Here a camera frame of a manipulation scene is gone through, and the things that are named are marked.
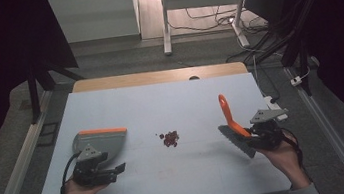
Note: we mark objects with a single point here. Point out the person's right hand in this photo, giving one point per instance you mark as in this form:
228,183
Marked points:
286,162

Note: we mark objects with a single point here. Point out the black tripod stand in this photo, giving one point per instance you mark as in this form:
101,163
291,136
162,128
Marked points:
299,33
33,95

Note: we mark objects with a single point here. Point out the grey dustpan with orange edge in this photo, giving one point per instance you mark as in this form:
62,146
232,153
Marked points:
112,143

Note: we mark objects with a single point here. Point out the white cabinet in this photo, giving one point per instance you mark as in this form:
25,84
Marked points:
95,16

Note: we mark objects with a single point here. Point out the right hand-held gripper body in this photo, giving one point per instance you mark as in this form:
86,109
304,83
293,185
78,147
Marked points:
269,133

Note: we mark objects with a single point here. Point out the pile of red beans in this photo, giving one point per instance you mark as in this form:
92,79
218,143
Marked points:
170,139

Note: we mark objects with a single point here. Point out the white power strip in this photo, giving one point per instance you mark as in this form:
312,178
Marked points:
273,105

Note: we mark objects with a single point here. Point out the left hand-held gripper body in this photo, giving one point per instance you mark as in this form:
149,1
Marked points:
88,168

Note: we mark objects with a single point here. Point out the small white plug adapter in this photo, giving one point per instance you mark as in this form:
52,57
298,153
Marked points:
296,80

